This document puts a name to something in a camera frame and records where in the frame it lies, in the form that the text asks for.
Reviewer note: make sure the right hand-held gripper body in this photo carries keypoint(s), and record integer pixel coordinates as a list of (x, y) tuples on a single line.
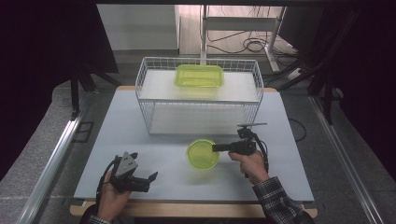
[(247, 146)]

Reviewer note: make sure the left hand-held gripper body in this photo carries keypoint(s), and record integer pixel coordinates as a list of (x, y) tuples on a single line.
[(125, 164)]

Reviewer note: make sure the green round plastic bowl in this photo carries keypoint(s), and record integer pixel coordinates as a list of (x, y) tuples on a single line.
[(200, 155)]

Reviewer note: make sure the green rectangular plastic container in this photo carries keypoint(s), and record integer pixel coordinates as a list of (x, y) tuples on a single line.
[(199, 76)]

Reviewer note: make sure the person's right hand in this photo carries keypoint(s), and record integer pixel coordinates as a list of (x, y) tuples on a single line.
[(253, 166)]

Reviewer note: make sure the person's left hand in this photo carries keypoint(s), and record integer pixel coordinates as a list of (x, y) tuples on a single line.
[(110, 202)]

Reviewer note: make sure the black metal stand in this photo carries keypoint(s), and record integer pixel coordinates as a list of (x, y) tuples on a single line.
[(74, 93), (327, 102)]

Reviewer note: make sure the white power strip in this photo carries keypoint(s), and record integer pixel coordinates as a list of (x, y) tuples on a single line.
[(294, 74)]

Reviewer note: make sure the white cabinet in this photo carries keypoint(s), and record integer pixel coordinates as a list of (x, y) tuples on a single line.
[(137, 26)]

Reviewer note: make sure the dark curtain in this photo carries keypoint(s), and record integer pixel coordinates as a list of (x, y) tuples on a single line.
[(373, 77), (37, 46)]

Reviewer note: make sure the aluminium rail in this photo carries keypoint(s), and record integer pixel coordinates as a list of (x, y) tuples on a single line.
[(342, 161), (49, 168)]

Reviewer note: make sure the white metal desk frame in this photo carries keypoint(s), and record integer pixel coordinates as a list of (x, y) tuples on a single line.
[(239, 23)]

